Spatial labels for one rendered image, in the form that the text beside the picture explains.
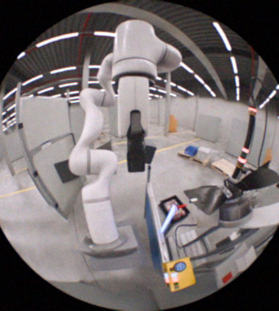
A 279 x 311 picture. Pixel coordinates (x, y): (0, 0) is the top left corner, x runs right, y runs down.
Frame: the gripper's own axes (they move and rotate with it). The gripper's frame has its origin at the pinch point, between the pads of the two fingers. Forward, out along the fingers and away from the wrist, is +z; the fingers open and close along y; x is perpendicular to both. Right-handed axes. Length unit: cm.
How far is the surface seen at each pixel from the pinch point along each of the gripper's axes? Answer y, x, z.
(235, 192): 4, 57, 24
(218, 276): 53, 45, 57
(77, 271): 53, -86, 143
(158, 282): 59, 19, 143
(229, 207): 9, 51, 30
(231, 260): 47, 59, 57
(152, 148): -57, 17, 21
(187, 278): 33, 17, 36
